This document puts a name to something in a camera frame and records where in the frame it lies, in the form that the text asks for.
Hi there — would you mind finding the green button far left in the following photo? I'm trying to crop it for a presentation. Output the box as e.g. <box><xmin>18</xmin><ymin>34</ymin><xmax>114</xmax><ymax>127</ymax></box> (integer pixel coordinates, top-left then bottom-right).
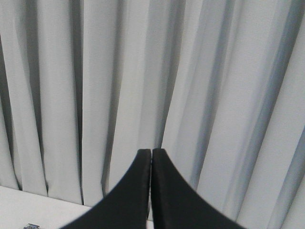
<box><xmin>23</xmin><ymin>223</ymin><xmax>40</xmax><ymax>229</ymax></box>

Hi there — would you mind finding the white pleated curtain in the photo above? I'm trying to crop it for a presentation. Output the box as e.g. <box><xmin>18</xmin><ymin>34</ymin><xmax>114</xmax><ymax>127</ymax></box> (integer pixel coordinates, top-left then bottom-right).
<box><xmin>0</xmin><ymin>0</ymin><xmax>305</xmax><ymax>229</ymax></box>

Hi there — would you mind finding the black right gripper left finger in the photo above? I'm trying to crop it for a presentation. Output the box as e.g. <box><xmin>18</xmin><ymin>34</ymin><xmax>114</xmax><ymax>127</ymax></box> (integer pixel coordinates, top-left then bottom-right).
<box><xmin>63</xmin><ymin>149</ymin><xmax>152</xmax><ymax>229</ymax></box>

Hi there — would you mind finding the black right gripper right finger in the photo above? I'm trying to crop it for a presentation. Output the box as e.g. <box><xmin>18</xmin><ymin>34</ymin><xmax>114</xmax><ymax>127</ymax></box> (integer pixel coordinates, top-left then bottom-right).
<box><xmin>151</xmin><ymin>148</ymin><xmax>241</xmax><ymax>229</ymax></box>

